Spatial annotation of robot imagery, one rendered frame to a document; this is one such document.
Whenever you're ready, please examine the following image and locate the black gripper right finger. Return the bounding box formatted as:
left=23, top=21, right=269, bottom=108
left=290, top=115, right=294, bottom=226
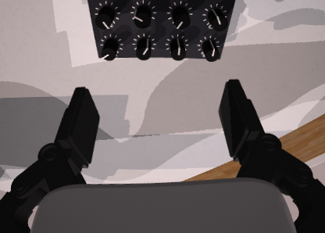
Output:
left=219, top=79, right=325, bottom=233

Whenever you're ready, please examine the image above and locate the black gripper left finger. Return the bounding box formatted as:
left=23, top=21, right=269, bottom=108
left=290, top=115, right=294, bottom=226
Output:
left=0, top=87, right=100, bottom=233

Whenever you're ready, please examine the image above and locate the black knob box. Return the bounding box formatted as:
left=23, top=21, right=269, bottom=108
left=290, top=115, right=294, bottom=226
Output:
left=87, top=0, right=235, bottom=62

